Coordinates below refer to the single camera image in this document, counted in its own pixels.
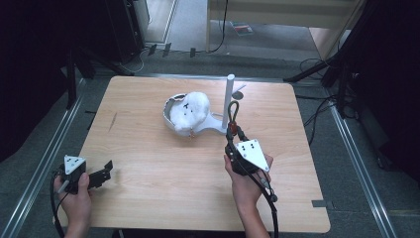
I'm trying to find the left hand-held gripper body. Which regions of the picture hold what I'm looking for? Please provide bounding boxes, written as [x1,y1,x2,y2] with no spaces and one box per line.
[56,154,88,195]

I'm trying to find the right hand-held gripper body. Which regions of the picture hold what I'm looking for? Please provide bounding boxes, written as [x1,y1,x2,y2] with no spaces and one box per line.
[224,138,271,177]

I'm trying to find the white bowl stand with pole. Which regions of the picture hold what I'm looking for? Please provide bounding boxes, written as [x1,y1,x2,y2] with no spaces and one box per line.
[161,73,248,137]

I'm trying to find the white fluffy pouch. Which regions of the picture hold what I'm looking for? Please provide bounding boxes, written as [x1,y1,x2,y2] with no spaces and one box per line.
[168,91,212,139]

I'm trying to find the person's right hand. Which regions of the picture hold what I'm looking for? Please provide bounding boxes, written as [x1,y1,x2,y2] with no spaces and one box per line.
[223,153,275,207]

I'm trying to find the person's left hand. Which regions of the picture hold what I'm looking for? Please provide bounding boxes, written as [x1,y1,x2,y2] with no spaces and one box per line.
[52,172,93,229]

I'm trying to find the black tripod stand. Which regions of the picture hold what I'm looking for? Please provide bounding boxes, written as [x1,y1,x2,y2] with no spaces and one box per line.
[282,54,352,117]

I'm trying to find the red booklet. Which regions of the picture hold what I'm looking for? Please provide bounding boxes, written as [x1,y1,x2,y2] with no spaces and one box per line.
[231,21,255,37]

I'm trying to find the light wooden furniture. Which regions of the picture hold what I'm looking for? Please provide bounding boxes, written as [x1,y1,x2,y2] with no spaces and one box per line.
[205,0,367,61]

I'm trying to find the black cabinet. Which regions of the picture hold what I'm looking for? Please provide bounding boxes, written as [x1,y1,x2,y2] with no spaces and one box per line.
[104,0,147,64]

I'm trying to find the metal floor rail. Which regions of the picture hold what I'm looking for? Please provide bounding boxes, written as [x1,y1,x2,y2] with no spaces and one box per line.
[329,104,399,238]
[0,78,87,238]

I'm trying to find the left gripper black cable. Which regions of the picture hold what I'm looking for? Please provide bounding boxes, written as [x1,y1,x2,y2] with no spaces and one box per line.
[49,170,67,238]

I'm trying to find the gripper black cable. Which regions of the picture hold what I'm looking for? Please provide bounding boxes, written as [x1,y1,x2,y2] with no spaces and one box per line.
[244,165,280,238]
[49,170,67,238]

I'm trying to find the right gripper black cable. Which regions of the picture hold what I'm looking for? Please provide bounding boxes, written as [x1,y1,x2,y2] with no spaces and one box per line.
[244,165,280,238]

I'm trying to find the black floor cables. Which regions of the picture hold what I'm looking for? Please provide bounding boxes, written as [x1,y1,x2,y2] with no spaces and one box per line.
[294,58,341,147]

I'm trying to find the black hanging cable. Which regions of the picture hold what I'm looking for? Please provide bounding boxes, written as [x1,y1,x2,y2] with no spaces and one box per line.
[207,0,230,55]

